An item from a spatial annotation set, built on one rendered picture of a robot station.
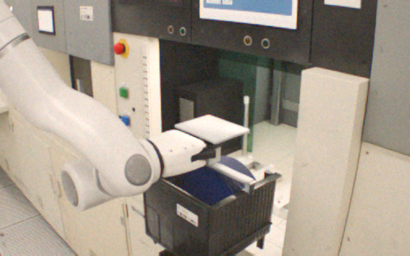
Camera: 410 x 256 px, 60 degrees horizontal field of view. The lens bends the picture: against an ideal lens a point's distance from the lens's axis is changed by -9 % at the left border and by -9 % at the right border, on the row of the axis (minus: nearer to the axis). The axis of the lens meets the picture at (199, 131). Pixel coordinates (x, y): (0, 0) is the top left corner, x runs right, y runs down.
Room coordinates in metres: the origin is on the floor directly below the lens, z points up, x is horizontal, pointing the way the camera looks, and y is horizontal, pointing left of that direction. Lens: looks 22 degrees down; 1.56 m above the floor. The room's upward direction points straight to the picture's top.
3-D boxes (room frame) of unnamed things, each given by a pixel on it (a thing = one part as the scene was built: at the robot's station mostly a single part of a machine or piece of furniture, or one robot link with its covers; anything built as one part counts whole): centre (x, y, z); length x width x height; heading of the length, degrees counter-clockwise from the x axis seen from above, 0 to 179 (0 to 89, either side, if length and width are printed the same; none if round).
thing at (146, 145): (0.63, 0.10, 1.25); 0.09 x 0.03 x 0.08; 43
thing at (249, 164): (1.25, -0.16, 0.89); 0.22 x 0.21 x 0.04; 133
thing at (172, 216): (0.74, -0.02, 1.11); 0.24 x 0.20 x 0.32; 43
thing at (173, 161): (0.67, 0.06, 1.25); 0.11 x 0.10 x 0.07; 133
